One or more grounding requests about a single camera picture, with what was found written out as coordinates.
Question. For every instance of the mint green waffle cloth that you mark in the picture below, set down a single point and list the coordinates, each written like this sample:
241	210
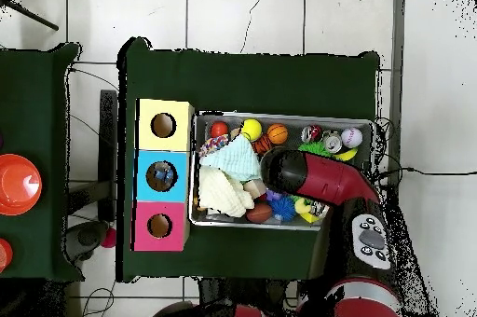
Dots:
234	160

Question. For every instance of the cream waffle cloth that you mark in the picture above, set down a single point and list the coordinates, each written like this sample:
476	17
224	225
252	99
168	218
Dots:
220	194

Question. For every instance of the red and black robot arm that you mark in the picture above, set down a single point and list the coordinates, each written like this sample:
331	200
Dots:
328	179

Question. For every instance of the wooden box with three holes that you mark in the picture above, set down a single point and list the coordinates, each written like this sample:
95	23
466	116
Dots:
175	138

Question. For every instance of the smooth yellow ball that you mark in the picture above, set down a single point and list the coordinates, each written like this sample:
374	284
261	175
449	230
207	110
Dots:
251	129

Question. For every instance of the red-orange ball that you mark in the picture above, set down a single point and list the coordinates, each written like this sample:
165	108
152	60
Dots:
219	129

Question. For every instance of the small orange basketball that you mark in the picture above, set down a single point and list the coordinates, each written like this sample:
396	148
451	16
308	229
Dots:
277	134

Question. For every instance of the green spiky toy with eyes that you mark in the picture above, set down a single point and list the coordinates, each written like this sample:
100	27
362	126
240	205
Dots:
315	148

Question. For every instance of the silver drink can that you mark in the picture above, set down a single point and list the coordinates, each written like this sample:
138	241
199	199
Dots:
332	142

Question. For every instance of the white baseball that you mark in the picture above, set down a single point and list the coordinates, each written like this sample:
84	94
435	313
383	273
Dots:
351	137

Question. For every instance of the grey device with red knob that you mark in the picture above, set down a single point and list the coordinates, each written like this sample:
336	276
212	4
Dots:
85	237

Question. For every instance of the orange plastic bowl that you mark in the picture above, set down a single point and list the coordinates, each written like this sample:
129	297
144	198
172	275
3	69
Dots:
18	184

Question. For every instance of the black rod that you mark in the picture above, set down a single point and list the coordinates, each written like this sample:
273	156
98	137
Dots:
33	15

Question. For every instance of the orange plastic cup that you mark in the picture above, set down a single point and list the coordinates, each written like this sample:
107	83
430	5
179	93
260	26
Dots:
4	255

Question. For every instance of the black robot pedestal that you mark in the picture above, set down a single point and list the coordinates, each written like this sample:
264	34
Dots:
231	291

